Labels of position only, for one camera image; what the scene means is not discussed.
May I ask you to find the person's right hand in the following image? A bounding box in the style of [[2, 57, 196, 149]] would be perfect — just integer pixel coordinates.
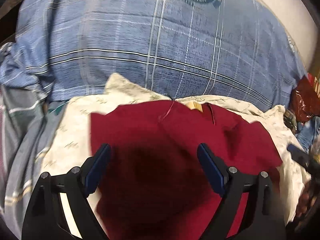
[[295, 180, 319, 220]]

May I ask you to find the blue plaid quilt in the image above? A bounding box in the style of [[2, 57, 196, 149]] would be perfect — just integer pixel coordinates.
[[1, 0, 306, 111]]

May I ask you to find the grey star-print bedsheet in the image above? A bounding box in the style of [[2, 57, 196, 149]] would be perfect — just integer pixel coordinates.
[[1, 85, 67, 238]]

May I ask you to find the cream leaf-print pillow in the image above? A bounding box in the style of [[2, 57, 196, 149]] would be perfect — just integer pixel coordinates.
[[41, 73, 311, 222]]

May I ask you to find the dark red garment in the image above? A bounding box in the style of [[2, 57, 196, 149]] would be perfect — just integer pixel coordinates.
[[91, 100, 282, 239]]

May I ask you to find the red plastic snack bag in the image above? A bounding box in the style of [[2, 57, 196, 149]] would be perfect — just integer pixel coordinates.
[[289, 76, 319, 123]]

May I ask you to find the blue denim cloth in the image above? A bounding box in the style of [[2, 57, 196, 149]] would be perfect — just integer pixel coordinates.
[[296, 116, 319, 153]]

